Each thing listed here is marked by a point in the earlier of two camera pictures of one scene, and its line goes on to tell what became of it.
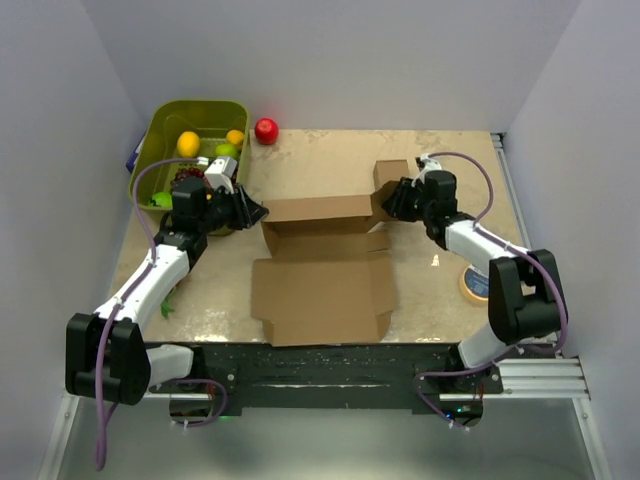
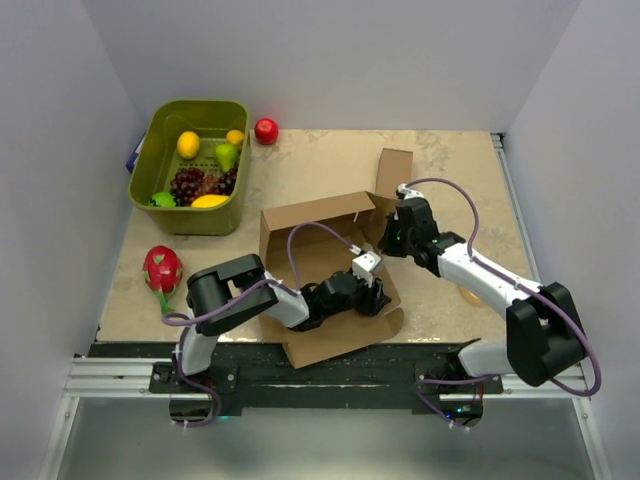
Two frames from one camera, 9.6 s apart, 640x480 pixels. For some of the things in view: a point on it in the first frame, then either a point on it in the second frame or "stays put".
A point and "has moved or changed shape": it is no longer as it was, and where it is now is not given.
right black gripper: (391, 204) -> (386, 244)
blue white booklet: (131, 163) stays put
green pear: (226, 150) stays put
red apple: (266, 131) stays put
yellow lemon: (188, 144) stays put
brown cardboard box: (326, 275) has moved or changed shape
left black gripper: (246, 213) -> (373, 298)
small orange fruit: (235, 137) stays put
